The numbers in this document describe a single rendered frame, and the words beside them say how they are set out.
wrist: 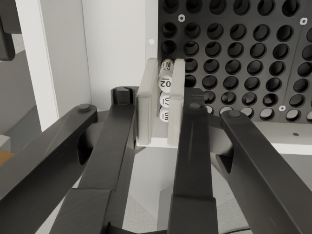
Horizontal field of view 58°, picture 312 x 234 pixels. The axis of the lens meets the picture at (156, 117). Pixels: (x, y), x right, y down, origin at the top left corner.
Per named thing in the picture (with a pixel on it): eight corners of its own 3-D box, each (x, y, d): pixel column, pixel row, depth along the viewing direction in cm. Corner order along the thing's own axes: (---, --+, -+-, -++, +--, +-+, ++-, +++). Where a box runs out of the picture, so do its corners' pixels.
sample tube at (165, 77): (161, 55, 24) (157, 74, 20) (175, 56, 24) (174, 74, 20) (160, 69, 25) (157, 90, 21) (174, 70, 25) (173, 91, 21)
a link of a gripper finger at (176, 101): (168, 97, 14) (184, 98, 14) (175, 58, 20) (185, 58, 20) (166, 147, 15) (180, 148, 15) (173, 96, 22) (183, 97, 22)
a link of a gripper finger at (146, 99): (150, 146, 15) (136, 146, 16) (157, 95, 22) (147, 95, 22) (150, 96, 14) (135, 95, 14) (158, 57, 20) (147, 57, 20)
